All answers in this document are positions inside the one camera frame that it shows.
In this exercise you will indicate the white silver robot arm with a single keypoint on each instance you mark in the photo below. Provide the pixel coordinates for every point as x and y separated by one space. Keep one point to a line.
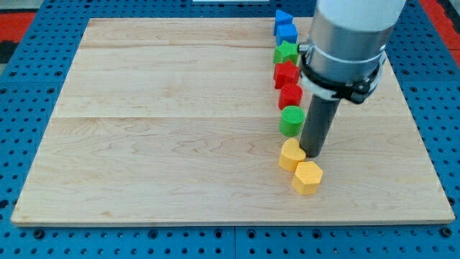
344 51

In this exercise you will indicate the red star block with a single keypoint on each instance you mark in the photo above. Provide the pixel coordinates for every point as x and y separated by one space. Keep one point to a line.
285 73

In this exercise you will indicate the green star block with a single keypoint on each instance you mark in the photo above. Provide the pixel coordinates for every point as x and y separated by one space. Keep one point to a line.
286 51

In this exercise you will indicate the green cylinder block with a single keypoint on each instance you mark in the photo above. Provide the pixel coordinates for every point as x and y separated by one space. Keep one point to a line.
291 120

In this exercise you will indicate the yellow heart block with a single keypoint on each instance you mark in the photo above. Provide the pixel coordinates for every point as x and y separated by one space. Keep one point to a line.
291 155

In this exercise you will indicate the light wooden board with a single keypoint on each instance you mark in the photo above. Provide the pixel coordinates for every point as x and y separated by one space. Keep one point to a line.
174 122

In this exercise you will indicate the red cylinder block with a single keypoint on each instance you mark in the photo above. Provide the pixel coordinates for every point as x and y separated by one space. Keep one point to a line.
290 95

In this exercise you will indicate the yellow hexagon block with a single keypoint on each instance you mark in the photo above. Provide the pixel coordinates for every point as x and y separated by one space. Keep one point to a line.
307 178

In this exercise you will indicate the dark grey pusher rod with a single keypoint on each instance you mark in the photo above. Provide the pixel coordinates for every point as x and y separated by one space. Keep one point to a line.
319 118

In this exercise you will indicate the blue cube block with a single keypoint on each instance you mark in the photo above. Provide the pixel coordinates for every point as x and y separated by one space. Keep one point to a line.
286 32

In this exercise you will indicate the blue triangle block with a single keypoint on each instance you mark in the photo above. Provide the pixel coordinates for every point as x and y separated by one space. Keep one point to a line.
281 18

